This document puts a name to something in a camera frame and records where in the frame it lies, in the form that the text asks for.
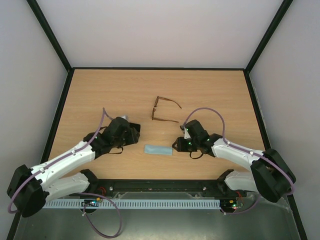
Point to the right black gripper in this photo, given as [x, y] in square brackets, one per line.
[181, 144]

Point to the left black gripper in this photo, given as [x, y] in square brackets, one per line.
[129, 133]

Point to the black glasses case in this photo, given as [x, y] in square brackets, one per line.
[136, 126]

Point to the blue cleaning cloth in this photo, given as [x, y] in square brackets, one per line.
[158, 150]

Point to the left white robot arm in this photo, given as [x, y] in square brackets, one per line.
[31, 188]

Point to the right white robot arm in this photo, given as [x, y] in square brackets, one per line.
[267, 172]

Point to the brown tortoiseshell sunglasses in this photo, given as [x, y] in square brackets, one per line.
[157, 110]

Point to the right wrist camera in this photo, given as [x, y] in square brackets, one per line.
[185, 132]

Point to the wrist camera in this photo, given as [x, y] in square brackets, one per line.
[185, 132]
[125, 117]

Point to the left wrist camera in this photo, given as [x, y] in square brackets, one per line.
[125, 117]

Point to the white slotted cable duct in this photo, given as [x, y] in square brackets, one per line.
[136, 204]

